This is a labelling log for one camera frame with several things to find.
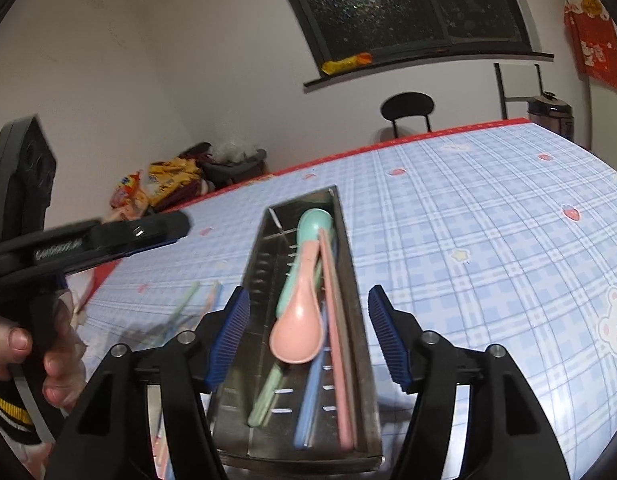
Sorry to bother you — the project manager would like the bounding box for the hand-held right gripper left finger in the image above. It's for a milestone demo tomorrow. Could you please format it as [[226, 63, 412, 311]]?
[[46, 285, 252, 480]]

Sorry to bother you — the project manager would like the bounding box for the black frame chair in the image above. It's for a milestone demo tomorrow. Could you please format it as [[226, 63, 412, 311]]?
[[493, 62, 542, 121]]

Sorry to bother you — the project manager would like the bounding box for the orange snack bag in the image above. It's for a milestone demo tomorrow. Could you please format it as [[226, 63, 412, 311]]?
[[111, 172, 150, 211]]

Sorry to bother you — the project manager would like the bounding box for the pink spoon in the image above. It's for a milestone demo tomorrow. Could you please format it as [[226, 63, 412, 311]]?
[[269, 241, 326, 364]]

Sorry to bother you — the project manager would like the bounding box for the yellow snack bag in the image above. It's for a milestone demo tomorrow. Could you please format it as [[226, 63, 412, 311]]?
[[148, 157, 205, 207]]

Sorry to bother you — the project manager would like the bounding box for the green spoon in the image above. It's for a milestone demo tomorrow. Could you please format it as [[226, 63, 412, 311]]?
[[276, 208, 335, 319]]

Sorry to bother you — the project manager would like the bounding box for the blue plaid tablecloth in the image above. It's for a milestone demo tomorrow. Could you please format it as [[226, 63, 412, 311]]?
[[78, 122, 617, 480]]

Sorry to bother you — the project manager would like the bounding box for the black round-back chair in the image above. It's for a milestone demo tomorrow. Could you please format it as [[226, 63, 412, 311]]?
[[381, 91, 435, 137]]

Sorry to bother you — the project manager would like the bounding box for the rice cooker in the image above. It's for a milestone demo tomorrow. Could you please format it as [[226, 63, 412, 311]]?
[[526, 91, 575, 143]]

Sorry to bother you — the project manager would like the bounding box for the clear plastic bag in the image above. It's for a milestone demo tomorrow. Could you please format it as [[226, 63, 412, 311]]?
[[211, 140, 258, 163]]

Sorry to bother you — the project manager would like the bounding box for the person's left hand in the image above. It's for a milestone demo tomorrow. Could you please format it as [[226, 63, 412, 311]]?
[[0, 305, 89, 407]]

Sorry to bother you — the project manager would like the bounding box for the metal utensil tray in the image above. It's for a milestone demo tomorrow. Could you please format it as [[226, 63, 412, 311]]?
[[208, 185, 384, 467]]

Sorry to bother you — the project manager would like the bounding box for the yellow package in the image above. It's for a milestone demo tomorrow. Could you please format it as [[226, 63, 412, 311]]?
[[322, 52, 374, 75]]

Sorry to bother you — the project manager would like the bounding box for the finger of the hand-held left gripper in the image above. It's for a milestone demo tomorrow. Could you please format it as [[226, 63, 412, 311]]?
[[0, 210, 192, 296]]

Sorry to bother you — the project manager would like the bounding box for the red printed cloth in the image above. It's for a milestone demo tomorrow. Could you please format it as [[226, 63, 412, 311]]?
[[563, 0, 617, 92]]

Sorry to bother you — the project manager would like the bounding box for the dark window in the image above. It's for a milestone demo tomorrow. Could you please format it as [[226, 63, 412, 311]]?
[[266, 0, 555, 92]]

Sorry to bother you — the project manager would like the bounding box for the pink snack bag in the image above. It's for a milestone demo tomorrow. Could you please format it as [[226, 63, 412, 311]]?
[[105, 200, 150, 224]]

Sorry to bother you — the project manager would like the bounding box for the blue chopstick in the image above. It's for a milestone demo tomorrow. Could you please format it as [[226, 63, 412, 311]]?
[[293, 305, 330, 449]]

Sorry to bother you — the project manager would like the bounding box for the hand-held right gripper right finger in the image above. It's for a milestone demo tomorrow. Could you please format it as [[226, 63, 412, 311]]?
[[367, 284, 572, 480]]

